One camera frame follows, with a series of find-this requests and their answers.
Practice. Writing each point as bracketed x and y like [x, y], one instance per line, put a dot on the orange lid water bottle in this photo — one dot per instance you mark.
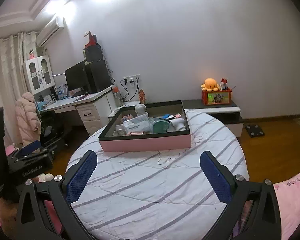
[117, 96]

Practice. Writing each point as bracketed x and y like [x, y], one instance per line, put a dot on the white power plug adapter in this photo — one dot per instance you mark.
[177, 125]

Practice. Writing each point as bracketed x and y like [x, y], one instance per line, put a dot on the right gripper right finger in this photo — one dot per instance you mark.
[263, 219]

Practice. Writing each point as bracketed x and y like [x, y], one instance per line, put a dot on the pink padded jacket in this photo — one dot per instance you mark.
[28, 122]

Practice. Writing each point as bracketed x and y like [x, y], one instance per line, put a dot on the clear glass bottle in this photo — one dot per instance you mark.
[119, 131]

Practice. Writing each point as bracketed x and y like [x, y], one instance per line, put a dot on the orange octopus plush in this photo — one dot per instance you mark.
[210, 85]

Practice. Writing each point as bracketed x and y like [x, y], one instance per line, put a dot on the black computer monitor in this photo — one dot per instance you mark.
[76, 78]

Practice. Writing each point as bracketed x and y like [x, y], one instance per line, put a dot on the beige curtain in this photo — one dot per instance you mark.
[14, 51]

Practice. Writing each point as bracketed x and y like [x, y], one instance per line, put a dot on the clear plastic floss box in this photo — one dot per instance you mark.
[138, 124]

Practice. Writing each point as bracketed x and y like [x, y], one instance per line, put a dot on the low black white tv bench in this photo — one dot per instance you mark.
[229, 114]

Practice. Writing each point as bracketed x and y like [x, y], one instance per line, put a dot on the white desk with drawers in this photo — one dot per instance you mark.
[93, 109]

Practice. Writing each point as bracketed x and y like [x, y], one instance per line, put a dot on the black office chair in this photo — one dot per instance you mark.
[52, 133]

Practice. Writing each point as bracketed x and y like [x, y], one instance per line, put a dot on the red snack bag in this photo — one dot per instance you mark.
[142, 97]

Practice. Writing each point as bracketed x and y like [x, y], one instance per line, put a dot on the pink storage box black rim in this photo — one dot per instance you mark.
[148, 141]

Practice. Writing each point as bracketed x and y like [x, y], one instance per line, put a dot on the pink blanket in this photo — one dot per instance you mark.
[288, 198]

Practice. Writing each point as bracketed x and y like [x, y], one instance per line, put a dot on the small white side cabinet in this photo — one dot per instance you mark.
[126, 104]

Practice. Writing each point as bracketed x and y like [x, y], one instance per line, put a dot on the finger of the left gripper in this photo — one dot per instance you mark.
[30, 148]

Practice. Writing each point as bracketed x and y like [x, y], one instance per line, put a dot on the rose gold tube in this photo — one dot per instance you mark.
[135, 133]

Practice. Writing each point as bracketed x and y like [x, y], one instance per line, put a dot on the white air conditioner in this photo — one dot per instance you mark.
[49, 30]

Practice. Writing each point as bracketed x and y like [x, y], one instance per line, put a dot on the white glass door cabinet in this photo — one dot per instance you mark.
[38, 74]

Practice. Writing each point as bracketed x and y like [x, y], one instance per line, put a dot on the striped white bedsheet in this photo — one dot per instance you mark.
[158, 194]

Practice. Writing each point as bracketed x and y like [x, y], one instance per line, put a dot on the blue highlighter pen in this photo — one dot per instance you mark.
[168, 116]

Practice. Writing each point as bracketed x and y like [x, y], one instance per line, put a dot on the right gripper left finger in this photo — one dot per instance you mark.
[33, 221]

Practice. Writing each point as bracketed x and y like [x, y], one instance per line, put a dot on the black bathroom scale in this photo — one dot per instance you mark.
[254, 130]

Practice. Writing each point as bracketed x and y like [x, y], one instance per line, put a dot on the teal brush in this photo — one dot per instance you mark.
[160, 125]

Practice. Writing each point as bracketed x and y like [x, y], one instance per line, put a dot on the pink building block toy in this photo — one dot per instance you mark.
[126, 117]

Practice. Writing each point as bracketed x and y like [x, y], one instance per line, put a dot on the white wall socket strip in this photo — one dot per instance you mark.
[132, 77]

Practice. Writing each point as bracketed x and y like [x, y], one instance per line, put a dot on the black speaker on tower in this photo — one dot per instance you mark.
[93, 53]

